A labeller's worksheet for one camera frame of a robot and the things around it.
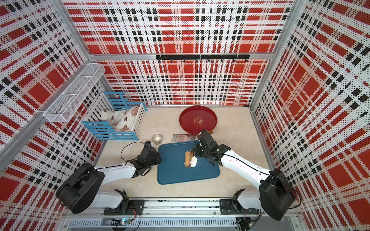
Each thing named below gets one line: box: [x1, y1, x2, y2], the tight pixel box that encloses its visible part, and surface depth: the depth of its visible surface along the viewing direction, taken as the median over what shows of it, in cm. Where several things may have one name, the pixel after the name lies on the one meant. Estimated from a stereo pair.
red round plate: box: [179, 105, 218, 135], surface depth 114 cm
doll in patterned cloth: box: [100, 105, 140, 132], surface depth 107 cm
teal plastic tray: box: [157, 140, 221, 185], surface depth 88 cm
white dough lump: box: [190, 155, 199, 167], surface depth 90 cm
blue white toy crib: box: [81, 91, 148, 141], surface depth 104 cm
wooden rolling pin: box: [185, 151, 191, 168], surface depth 89 cm
